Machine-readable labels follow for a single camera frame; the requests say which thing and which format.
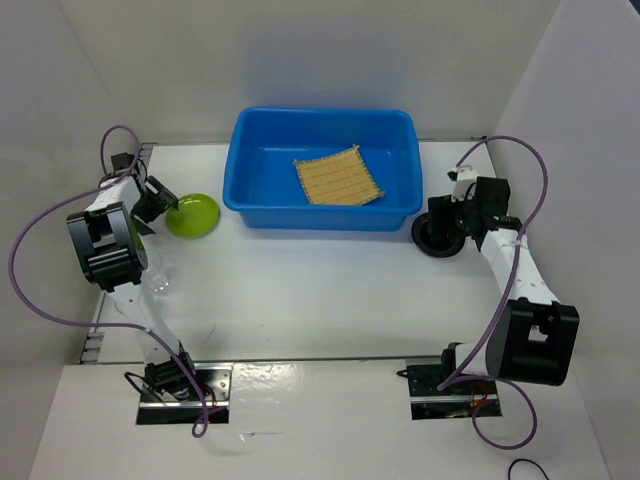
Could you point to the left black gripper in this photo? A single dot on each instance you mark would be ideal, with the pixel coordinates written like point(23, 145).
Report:
point(162, 200)

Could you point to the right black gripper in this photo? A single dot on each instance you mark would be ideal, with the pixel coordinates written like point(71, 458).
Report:
point(441, 207)

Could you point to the black round bowl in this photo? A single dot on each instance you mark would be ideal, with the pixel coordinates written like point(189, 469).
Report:
point(431, 243)

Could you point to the green round plate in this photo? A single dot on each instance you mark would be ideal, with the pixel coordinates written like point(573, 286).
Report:
point(195, 216)

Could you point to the woven bamboo placemat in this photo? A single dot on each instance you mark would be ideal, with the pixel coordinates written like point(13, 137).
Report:
point(341, 179)

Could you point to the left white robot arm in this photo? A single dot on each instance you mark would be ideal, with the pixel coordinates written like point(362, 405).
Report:
point(166, 373)

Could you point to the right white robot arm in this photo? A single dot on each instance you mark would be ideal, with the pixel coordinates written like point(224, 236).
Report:
point(533, 333)

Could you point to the blue plastic bin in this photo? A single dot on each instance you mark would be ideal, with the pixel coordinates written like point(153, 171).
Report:
point(261, 181)

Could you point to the clear plastic cup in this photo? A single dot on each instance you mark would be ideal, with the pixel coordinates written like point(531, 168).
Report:
point(156, 274)

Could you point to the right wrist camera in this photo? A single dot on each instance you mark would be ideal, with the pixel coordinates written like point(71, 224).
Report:
point(464, 179)

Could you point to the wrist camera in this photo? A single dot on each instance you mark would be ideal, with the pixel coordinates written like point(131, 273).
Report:
point(120, 163)
point(464, 179)

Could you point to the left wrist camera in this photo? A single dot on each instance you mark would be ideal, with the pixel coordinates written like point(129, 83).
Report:
point(120, 163)

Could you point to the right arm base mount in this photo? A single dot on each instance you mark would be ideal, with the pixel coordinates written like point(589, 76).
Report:
point(424, 374)

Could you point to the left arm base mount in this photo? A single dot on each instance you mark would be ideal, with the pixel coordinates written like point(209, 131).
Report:
point(162, 408)

